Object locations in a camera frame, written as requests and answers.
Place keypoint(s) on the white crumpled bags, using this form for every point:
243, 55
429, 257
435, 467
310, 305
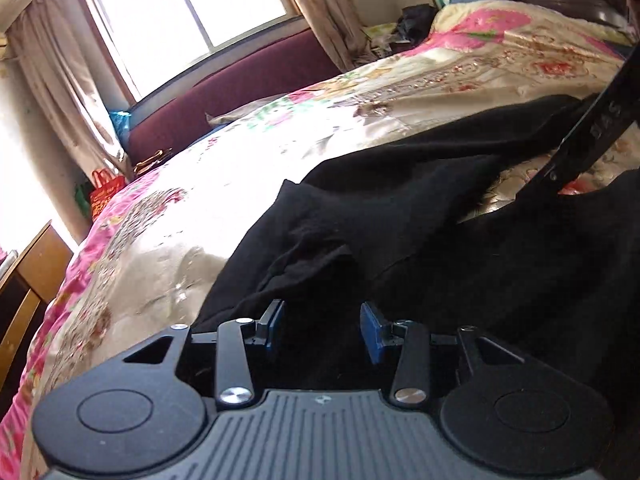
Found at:
382, 40

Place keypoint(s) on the beige patterned curtain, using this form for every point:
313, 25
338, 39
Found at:
60, 70
325, 10

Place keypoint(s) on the blue plastic bag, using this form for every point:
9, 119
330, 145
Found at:
120, 122

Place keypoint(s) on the green bag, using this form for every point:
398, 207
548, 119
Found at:
82, 197

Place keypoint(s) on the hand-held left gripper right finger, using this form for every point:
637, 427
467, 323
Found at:
372, 332

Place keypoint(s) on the grey crumpled cloth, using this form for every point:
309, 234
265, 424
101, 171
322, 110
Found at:
240, 110

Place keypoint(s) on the wooden cabinet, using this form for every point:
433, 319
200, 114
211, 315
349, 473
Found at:
35, 270

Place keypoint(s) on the floral satin bedspread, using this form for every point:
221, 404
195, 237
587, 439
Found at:
200, 185

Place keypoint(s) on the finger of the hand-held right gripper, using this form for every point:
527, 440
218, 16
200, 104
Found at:
595, 130

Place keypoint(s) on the maroon upholstered sofa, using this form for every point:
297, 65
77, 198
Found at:
225, 80

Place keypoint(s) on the black pants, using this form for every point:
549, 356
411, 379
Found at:
400, 210

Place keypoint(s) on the wooden framed window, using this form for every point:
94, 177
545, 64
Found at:
175, 10

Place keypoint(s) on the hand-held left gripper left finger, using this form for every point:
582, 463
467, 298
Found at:
275, 326

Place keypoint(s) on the red gift bag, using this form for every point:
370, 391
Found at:
106, 195

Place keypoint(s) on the pile of dark clothes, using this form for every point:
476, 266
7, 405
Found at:
417, 22

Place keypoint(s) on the brown handbag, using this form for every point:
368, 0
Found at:
152, 160

